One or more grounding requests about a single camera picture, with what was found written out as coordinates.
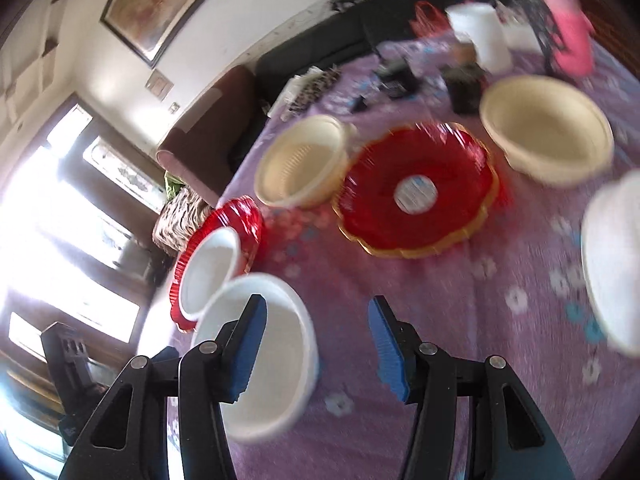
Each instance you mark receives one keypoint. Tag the small white bowl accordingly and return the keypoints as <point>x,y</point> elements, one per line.
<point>207,272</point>

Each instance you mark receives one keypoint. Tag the large red gold-rimmed plate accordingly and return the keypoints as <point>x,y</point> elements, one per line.
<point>440,165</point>

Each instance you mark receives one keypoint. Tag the brown armchair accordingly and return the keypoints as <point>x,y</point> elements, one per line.
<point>210,130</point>

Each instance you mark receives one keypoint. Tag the purple floral tablecloth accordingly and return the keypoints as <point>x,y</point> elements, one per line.
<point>450,310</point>

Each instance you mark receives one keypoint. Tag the cream strainer bowl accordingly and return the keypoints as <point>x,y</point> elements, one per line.
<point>300,165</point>

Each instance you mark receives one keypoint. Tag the small red plate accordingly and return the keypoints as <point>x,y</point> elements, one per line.
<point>245,227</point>

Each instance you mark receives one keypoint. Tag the spotted cloth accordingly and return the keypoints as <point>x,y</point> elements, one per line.
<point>312,87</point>

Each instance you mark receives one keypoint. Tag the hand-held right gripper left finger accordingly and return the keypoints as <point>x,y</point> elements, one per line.
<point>252,345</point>

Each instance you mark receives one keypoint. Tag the white plastic container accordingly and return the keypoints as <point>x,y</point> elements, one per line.
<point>482,35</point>

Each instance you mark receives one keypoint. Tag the red bag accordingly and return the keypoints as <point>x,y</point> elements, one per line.
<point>427,20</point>

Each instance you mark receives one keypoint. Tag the wall light switch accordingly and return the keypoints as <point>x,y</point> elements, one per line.
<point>160,84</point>

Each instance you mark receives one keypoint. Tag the large white bowl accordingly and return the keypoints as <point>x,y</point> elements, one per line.
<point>285,350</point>

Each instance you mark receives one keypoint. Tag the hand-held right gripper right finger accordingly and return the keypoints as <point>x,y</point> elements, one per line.
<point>385,345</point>

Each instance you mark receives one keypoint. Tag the jar with red label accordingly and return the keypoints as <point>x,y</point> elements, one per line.
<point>467,87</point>

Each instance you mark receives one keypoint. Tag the zebra patterned basket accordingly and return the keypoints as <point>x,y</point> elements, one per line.
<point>177,220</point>

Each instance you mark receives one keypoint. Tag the pink knitted bottle cover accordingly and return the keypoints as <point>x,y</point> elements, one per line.
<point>570,30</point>

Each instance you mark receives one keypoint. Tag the black sofa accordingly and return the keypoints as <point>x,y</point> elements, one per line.
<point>320,45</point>

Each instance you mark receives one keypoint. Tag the white plate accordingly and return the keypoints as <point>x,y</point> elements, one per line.
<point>615,260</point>

